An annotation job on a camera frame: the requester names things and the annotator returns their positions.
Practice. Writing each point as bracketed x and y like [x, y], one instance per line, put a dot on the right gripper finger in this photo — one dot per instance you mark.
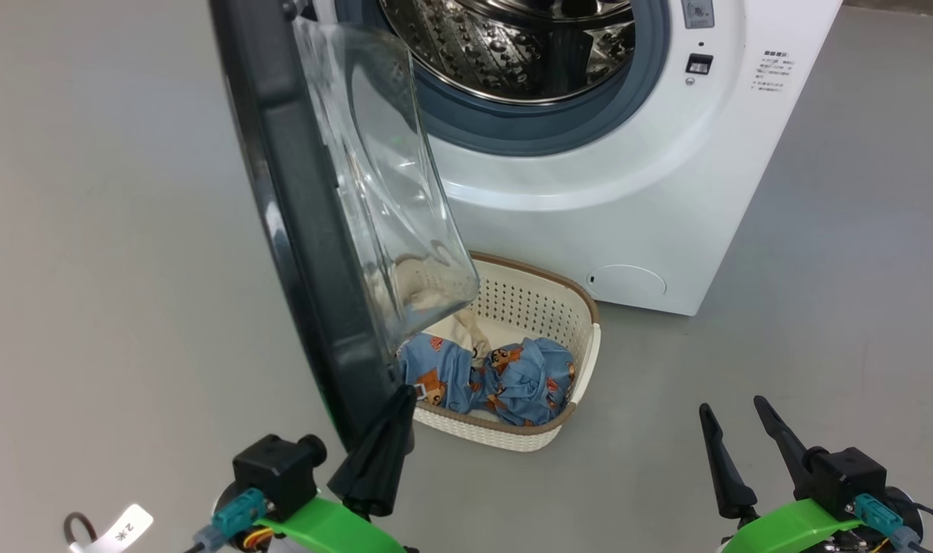
[731, 484]
[789, 445]

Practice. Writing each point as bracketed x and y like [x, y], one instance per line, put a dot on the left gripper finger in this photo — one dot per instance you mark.
[349, 480]
[385, 468]

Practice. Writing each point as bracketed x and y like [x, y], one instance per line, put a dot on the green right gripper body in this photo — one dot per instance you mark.
[789, 526]

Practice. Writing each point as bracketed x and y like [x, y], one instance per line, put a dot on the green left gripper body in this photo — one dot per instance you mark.
[335, 530]

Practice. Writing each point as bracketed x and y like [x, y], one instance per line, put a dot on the blue cartoon garment with cream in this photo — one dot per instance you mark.
[435, 369]

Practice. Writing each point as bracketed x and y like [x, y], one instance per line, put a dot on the blue cartoon print garment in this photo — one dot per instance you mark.
[527, 380]

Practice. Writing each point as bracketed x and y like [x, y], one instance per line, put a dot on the black round glass washer door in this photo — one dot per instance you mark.
[305, 230]

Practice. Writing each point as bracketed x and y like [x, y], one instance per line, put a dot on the white front-load washing machine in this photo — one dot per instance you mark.
[627, 215]

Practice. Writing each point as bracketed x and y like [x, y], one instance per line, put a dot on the stainless steel washing machine drum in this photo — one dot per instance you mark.
[512, 46]

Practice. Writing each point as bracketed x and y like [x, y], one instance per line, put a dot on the cream perforated laundry basket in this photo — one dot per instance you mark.
[535, 299]

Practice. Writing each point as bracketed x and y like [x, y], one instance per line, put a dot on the white round filter cover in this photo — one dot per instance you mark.
[627, 281]

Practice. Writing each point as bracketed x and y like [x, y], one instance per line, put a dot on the grey instruction sticker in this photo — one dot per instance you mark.
[698, 11]

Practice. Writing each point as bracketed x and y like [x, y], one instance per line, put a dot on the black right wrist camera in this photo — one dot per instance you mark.
[850, 476]

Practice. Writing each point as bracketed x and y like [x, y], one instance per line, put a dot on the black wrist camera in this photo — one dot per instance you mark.
[278, 472]
[850, 476]

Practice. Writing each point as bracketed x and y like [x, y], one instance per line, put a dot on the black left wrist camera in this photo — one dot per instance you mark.
[278, 472]

